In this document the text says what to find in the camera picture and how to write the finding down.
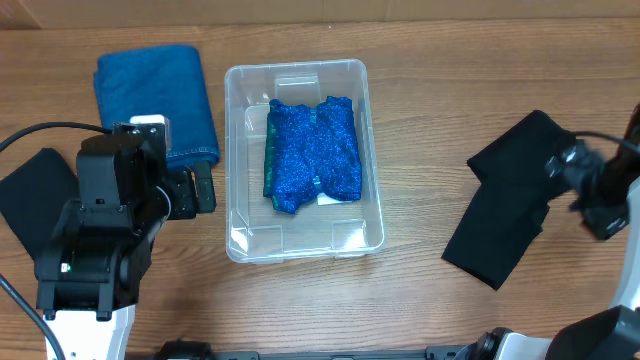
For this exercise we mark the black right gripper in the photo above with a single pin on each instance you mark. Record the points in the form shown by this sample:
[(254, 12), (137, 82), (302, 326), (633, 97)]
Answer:
[(606, 215)]

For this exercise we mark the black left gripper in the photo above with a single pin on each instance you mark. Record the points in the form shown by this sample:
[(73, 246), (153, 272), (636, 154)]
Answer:
[(187, 205)]

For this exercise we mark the black garment long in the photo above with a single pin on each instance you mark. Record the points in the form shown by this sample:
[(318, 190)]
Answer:
[(496, 229)]

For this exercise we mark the sparkly blue green cloth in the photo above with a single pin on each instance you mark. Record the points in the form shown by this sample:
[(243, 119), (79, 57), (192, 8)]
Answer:
[(311, 150)]

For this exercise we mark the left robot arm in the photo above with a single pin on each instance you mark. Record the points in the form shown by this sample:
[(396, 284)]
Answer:
[(89, 275)]

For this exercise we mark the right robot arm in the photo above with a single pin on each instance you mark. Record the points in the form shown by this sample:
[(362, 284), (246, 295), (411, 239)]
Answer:
[(609, 334)]

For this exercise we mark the clear plastic storage container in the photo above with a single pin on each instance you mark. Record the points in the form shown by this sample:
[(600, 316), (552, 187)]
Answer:
[(256, 233)]

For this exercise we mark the white label in container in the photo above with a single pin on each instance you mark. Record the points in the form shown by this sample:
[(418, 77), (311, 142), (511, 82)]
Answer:
[(323, 199)]

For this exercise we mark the black folded cloth right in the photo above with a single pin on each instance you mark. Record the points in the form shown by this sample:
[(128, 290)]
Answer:
[(520, 155)]

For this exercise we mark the black folded cloth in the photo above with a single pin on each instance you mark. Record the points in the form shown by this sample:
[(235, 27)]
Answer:
[(520, 155), (33, 196)]

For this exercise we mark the blue denim folded cloth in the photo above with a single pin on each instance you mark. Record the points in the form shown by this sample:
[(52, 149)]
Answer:
[(165, 80)]

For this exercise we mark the black folded cloth left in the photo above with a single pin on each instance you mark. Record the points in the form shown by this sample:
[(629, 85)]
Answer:
[(33, 196)]

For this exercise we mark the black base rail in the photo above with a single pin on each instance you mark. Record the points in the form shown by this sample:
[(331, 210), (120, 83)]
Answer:
[(192, 350)]

